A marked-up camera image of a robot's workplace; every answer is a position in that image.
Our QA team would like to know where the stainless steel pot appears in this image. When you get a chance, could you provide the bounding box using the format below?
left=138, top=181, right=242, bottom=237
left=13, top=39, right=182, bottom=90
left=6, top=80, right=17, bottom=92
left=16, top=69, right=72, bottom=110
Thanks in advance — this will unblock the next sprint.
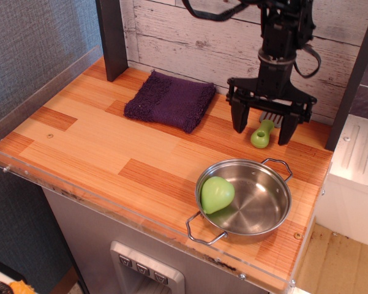
left=189, top=159, right=292, bottom=246

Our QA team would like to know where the dark shelf post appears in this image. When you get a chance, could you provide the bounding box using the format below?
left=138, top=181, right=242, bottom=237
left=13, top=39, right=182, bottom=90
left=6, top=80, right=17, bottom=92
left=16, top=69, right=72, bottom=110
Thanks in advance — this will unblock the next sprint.
left=96, top=0, right=128, bottom=81
left=325, top=0, right=368, bottom=151

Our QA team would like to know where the clear acrylic guard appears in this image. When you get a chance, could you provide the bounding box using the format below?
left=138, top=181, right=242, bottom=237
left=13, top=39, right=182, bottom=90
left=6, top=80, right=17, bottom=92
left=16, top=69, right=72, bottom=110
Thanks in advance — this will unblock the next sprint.
left=0, top=48, right=331, bottom=293

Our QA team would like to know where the grey toy fridge cabinet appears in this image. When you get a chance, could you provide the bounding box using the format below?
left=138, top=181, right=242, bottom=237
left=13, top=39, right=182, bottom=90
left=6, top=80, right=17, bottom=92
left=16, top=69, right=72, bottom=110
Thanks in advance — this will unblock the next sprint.
left=43, top=189, right=265, bottom=293

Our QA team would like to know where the orange object at corner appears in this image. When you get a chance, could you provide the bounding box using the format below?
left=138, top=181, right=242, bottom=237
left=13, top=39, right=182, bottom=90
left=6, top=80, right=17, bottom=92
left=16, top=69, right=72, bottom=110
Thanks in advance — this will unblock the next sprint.
left=9, top=281, right=36, bottom=294

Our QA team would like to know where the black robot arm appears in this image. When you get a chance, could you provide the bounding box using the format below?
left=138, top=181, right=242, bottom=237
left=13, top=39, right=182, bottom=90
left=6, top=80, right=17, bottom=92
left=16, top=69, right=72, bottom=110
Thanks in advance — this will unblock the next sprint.
left=227, top=1, right=320, bottom=145

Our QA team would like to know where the dark left shelf post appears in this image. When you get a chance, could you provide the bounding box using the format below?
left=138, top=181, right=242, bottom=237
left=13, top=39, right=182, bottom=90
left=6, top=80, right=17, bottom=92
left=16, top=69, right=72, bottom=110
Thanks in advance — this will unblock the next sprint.
left=96, top=0, right=128, bottom=81

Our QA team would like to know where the green toy pear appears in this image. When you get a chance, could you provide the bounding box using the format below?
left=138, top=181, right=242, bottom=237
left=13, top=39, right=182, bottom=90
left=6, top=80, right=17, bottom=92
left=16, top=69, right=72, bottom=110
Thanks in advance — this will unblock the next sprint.
left=201, top=176, right=235, bottom=214

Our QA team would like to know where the purple folded towel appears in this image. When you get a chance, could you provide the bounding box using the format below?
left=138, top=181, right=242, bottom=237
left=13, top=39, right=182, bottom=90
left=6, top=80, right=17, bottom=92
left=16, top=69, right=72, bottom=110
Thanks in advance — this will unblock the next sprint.
left=124, top=70, right=216, bottom=134

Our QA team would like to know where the dark right shelf post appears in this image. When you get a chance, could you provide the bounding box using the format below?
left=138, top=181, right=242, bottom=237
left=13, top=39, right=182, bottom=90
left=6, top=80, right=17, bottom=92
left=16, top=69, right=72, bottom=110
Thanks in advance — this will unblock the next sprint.
left=325, top=0, right=368, bottom=151

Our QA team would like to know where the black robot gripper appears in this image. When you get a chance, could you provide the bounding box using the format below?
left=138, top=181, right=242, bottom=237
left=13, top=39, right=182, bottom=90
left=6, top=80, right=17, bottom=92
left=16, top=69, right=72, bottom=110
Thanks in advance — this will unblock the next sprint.
left=227, top=56, right=317, bottom=146

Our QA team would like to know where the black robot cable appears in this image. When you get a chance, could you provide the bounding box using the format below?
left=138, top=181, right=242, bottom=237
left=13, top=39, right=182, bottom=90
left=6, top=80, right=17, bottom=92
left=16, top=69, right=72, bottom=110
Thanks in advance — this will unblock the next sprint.
left=181, top=0, right=322, bottom=78

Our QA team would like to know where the white toy sink unit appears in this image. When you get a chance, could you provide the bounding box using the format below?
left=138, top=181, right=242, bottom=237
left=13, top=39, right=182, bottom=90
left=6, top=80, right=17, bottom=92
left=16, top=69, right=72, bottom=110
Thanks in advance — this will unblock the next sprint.
left=315, top=115, right=368, bottom=245

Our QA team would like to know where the silver dispenser button panel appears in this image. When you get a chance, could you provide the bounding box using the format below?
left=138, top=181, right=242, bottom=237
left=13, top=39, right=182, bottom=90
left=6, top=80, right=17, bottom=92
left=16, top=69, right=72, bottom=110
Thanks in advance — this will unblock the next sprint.
left=110, top=241, right=186, bottom=293

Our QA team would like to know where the green handled grey spatula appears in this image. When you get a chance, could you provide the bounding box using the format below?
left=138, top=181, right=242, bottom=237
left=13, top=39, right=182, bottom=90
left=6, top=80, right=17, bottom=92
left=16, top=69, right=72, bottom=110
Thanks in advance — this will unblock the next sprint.
left=250, top=111, right=283, bottom=149

